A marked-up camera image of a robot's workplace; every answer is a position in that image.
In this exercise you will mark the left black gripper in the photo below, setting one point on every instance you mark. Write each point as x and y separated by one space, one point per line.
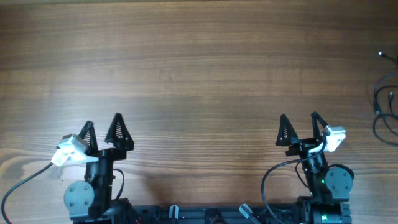
114 154

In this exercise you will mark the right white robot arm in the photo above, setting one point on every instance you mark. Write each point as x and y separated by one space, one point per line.
329 184

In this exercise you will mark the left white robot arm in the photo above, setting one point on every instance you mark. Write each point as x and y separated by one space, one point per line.
90 200

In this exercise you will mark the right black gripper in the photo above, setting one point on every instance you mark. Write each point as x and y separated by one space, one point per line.
303 146

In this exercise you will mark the black aluminium base frame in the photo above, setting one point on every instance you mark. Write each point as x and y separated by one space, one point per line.
278 213

